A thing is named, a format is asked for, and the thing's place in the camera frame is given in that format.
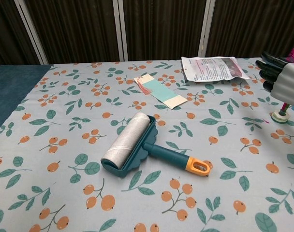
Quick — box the cream teal bookmark card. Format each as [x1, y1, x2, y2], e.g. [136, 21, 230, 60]
[133, 74, 188, 110]

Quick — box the teal lint roller orange handle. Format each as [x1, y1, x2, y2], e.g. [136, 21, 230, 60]
[100, 111, 213, 179]

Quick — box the colourful feather shuttlecock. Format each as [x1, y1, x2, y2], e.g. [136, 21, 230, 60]
[272, 47, 294, 123]

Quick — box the white pink plastic packet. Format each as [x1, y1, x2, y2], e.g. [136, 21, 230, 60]
[180, 56, 251, 84]

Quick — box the floral orange berry tablecloth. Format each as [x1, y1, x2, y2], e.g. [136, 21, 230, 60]
[0, 57, 294, 232]

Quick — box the dark folding screen partition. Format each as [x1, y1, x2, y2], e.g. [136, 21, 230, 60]
[0, 0, 294, 66]

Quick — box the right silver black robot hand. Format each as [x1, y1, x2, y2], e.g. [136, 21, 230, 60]
[255, 50, 294, 107]

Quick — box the dark blue table cover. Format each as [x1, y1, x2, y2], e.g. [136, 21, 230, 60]
[0, 64, 54, 132]

